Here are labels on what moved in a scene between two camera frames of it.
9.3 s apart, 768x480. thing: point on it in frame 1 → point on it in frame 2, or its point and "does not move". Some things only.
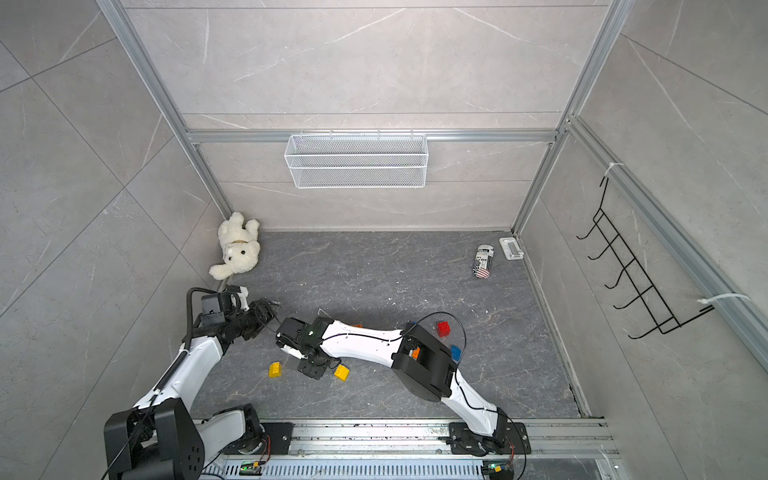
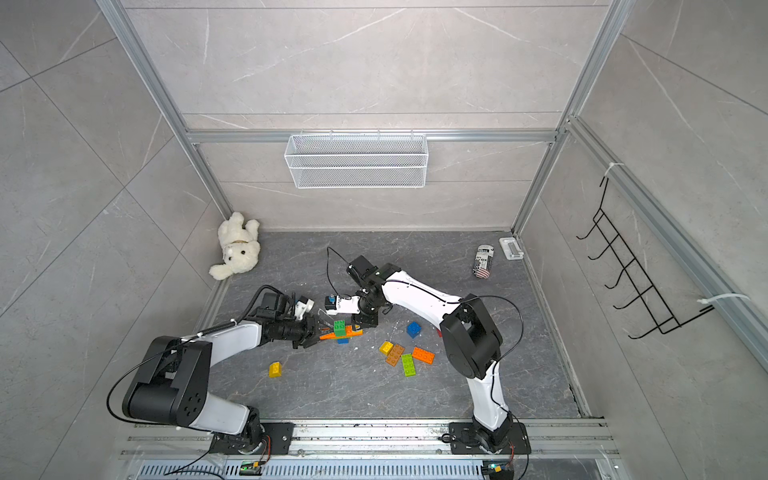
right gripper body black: [313, 368] → [369, 311]
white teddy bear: [241, 249] does not move
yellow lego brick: [275, 370] does not move
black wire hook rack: [664, 319] does not move
